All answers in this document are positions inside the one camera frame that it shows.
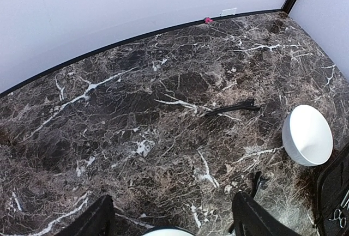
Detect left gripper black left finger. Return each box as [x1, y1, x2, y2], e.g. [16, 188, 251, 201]
[56, 195, 115, 236]

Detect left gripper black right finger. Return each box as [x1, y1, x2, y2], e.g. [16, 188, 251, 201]
[232, 192, 299, 236]

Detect black hair clip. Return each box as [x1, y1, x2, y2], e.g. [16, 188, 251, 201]
[251, 171, 268, 198]
[205, 98, 261, 117]

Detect black zippered tool case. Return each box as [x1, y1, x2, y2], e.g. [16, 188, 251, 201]
[315, 146, 348, 235]

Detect silver hair scissors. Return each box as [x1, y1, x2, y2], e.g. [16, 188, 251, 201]
[329, 208, 347, 229]

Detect white bowl with blue rim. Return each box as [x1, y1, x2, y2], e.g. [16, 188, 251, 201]
[142, 227, 194, 236]

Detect plain white bowl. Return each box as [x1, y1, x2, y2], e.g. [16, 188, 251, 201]
[281, 105, 333, 167]

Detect small pink wall sticker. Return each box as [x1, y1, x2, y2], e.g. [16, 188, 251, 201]
[204, 17, 213, 24]

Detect clear tape on wall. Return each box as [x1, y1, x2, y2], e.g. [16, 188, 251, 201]
[220, 8, 237, 17]

